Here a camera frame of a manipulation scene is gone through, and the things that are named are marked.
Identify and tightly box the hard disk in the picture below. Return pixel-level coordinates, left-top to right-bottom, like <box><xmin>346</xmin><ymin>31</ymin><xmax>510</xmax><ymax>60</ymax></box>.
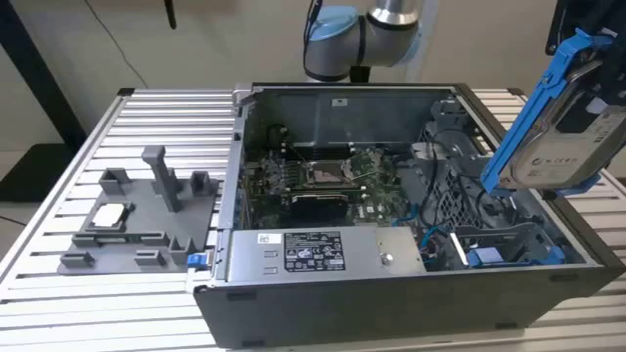
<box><xmin>481</xmin><ymin>27</ymin><xmax>626</xmax><ymax>199</ymax></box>

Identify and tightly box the RAM slot row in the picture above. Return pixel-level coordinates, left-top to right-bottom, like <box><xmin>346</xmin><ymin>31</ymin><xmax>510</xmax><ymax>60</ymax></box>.
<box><xmin>281</xmin><ymin>141</ymin><xmax>357</xmax><ymax>155</ymax></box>

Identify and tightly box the perforated metal drive cage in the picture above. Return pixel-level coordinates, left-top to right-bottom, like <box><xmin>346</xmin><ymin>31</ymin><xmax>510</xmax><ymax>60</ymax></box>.
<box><xmin>410</xmin><ymin>120</ymin><xmax>496</xmax><ymax>230</ymax></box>

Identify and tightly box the green motherboard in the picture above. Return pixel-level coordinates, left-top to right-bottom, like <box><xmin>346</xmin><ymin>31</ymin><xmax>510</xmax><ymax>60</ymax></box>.
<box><xmin>244</xmin><ymin>148</ymin><xmax>417</xmax><ymax>229</ymax></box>

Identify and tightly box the metal socket cover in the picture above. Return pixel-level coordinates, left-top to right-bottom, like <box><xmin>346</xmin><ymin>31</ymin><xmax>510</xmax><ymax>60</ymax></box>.
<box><xmin>345</xmin><ymin>152</ymin><xmax>386</xmax><ymax>175</ymax></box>

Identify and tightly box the CPU socket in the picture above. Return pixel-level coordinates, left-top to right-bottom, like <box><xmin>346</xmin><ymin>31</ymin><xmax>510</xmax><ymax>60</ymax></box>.
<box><xmin>306</xmin><ymin>161</ymin><xmax>352</xmax><ymax>186</ymax></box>

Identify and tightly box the black graphics card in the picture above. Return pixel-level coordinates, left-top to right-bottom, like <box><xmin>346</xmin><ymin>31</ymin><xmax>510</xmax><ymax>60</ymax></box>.
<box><xmin>288</xmin><ymin>192</ymin><xmax>354</xmax><ymax>225</ymax></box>

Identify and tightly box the silver power supply unit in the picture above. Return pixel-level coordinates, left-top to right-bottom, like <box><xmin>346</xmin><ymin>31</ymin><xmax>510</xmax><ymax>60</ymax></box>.
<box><xmin>226</xmin><ymin>226</ymin><xmax>428</xmax><ymax>284</ymax></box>

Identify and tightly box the open black PC case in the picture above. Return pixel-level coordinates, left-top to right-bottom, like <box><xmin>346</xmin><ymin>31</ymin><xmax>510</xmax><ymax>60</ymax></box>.
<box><xmin>193</xmin><ymin>82</ymin><xmax>626</xmax><ymax>349</ymax></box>

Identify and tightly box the grey parts rack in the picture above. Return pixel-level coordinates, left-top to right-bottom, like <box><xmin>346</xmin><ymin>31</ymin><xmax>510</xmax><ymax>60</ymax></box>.
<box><xmin>58</xmin><ymin>145</ymin><xmax>222</xmax><ymax>275</ymax></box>

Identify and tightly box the silver CPU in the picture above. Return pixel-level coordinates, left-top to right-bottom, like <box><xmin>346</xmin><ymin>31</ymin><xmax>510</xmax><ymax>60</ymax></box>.
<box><xmin>93</xmin><ymin>204</ymin><xmax>133</xmax><ymax>229</ymax></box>

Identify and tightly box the green RAM stick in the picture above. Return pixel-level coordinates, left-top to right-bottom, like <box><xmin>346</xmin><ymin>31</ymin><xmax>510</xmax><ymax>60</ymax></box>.
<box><xmin>95</xmin><ymin>235</ymin><xmax>149</xmax><ymax>246</ymax></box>

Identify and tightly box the black stand with base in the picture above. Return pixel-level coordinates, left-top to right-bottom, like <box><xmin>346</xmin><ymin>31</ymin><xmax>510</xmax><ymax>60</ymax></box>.
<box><xmin>0</xmin><ymin>0</ymin><xmax>87</xmax><ymax>202</ymax></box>

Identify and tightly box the long black cable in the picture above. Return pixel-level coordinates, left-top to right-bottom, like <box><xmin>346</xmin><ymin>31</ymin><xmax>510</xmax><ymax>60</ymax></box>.
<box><xmin>421</xmin><ymin>128</ymin><xmax>485</xmax><ymax>228</ymax></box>

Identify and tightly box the black looped disk wire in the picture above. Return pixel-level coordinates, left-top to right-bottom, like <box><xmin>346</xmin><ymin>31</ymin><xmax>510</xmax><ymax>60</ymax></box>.
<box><xmin>477</xmin><ymin>183</ymin><xmax>514</xmax><ymax>221</ymax></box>

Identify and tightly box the blue disk wire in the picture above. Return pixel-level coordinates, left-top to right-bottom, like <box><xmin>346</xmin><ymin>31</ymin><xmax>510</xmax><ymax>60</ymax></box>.
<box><xmin>396</xmin><ymin>214</ymin><xmax>460</xmax><ymax>243</ymax></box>

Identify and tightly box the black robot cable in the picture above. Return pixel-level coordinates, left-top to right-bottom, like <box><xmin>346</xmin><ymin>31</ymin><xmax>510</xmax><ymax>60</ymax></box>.
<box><xmin>304</xmin><ymin>0</ymin><xmax>325</xmax><ymax>43</ymax></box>

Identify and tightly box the thin wire locking lever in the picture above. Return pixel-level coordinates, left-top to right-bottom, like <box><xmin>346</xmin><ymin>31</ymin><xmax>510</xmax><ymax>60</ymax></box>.
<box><xmin>288</xmin><ymin>142</ymin><xmax>310</xmax><ymax>164</ymax></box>

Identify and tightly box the thin black wall cable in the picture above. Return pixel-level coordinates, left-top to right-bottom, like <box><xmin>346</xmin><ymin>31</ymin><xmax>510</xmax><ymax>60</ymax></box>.
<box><xmin>86</xmin><ymin>0</ymin><xmax>151</xmax><ymax>89</ymax></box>

